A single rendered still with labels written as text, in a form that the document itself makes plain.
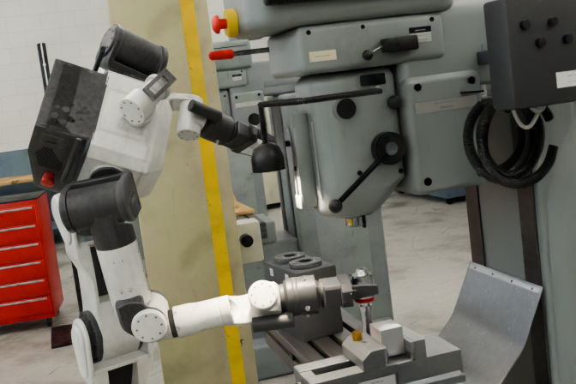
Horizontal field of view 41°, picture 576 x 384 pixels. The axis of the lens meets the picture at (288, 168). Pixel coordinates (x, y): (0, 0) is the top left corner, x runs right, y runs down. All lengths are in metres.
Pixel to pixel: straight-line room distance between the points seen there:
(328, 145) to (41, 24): 9.19
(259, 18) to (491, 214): 0.78
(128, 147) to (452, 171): 0.72
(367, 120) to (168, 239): 1.90
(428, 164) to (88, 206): 0.73
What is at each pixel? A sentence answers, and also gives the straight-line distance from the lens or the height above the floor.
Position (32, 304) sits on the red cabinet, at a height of 0.21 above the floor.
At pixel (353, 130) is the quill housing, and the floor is 1.50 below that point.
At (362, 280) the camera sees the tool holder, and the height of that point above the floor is 1.16.
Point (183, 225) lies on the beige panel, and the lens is 3.44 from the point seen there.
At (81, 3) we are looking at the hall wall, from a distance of 10.74.
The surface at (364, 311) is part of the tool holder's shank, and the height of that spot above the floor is 1.08.
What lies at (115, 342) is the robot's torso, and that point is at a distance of 2.15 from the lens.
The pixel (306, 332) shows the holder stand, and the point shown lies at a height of 0.96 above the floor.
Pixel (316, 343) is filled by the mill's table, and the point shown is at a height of 0.94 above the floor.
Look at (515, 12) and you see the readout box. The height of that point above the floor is 1.70.
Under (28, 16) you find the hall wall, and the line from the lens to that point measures 10.71.
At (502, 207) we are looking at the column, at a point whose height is 1.26.
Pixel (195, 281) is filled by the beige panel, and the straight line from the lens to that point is 3.49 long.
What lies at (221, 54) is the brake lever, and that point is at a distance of 1.77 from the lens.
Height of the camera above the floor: 1.62
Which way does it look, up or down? 6 degrees down
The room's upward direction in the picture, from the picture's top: 7 degrees counter-clockwise
